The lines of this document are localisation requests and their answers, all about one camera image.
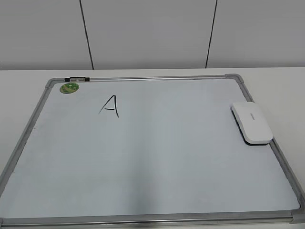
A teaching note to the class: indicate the white whiteboard eraser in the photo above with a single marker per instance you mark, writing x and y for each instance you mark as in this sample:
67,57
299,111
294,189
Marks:
252,123

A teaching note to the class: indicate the white magnetic whiteboard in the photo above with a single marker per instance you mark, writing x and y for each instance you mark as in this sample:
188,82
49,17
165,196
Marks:
136,151

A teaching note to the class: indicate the black silver hanger clip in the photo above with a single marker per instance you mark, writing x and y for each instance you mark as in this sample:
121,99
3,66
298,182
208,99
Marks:
77,79

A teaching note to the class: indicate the round green magnet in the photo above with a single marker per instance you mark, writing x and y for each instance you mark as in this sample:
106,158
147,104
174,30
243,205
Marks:
69,88

